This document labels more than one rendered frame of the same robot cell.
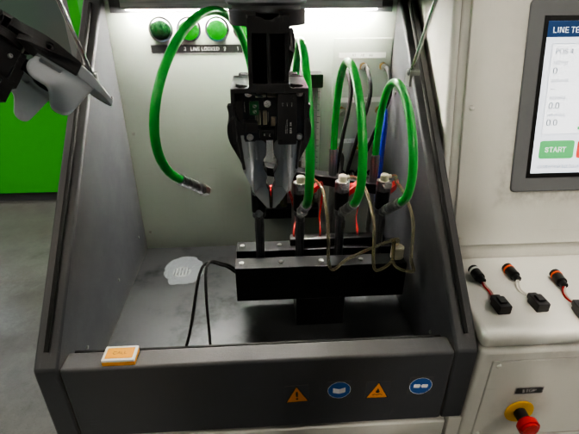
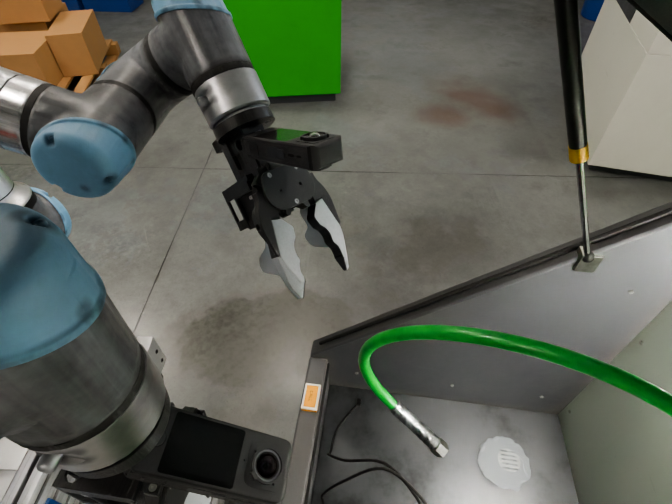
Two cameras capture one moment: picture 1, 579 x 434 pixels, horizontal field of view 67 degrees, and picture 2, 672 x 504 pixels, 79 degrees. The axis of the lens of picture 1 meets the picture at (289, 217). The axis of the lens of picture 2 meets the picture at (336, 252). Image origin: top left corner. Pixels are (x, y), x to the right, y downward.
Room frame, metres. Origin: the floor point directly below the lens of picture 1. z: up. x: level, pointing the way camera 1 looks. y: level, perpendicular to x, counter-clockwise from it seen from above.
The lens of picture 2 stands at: (0.62, -0.05, 1.72)
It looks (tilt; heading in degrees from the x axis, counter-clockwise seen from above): 47 degrees down; 101
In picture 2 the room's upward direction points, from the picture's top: straight up
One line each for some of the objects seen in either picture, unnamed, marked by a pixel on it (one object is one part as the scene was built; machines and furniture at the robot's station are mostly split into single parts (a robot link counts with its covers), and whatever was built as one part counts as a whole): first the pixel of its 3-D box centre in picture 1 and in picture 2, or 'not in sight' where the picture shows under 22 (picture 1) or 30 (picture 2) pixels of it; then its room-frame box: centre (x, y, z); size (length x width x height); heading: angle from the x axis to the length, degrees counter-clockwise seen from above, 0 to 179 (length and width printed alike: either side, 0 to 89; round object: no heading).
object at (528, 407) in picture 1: (524, 420); not in sight; (0.51, -0.41, 0.80); 0.05 x 0.04 x 0.05; 94
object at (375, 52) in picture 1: (359, 108); not in sight; (1.04, -0.17, 1.20); 0.13 x 0.03 x 0.31; 94
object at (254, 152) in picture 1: (256, 176); not in sight; (0.45, 0.04, 1.28); 0.06 x 0.03 x 0.09; 3
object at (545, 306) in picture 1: (524, 285); not in sight; (0.64, -0.42, 0.99); 0.12 x 0.02 x 0.02; 5
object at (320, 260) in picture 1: (317, 281); not in sight; (0.77, -0.06, 0.91); 0.34 x 0.10 x 0.15; 94
